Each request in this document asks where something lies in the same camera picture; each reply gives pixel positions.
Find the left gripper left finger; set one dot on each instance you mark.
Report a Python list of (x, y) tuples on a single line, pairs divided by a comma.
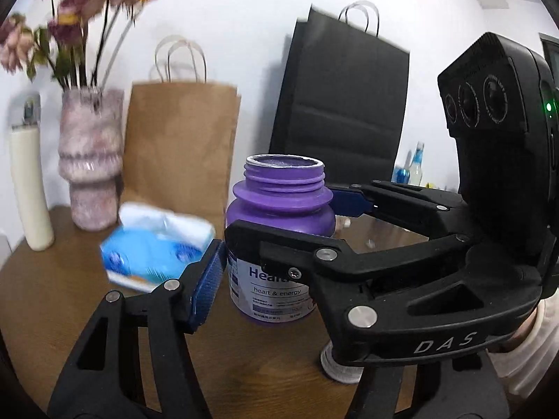
[(102, 375)]

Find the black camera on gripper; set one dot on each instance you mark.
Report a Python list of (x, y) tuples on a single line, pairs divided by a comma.
[(500, 108)]

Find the blue tissue pack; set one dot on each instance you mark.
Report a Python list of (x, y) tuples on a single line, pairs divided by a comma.
[(152, 245)]

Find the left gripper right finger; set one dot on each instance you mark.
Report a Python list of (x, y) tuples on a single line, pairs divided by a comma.
[(461, 387)]

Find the black paper bag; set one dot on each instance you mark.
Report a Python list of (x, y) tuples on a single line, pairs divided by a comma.
[(342, 100)]

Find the blue soda can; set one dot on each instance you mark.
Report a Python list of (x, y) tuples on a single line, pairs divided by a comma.
[(401, 174)]

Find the dried pink flowers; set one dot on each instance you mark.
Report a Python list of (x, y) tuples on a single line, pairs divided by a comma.
[(78, 43)]

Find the brown paper bag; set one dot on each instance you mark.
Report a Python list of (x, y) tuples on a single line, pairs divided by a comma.
[(179, 143)]

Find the cream white thermos bottle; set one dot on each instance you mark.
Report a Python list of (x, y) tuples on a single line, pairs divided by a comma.
[(27, 174)]

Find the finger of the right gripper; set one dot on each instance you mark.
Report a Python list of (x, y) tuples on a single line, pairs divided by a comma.
[(393, 204), (315, 257)]

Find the purple supplement bottle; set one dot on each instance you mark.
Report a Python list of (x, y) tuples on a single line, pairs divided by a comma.
[(282, 200)]

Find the pink mottled ceramic vase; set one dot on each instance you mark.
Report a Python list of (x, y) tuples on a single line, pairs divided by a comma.
[(90, 154)]

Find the white bottle cap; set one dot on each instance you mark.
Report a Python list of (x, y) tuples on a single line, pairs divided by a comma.
[(337, 372)]

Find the right hand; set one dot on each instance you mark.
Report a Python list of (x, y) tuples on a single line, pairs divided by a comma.
[(521, 333)]

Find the clear bottle blue cap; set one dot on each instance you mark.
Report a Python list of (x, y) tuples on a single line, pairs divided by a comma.
[(416, 166)]

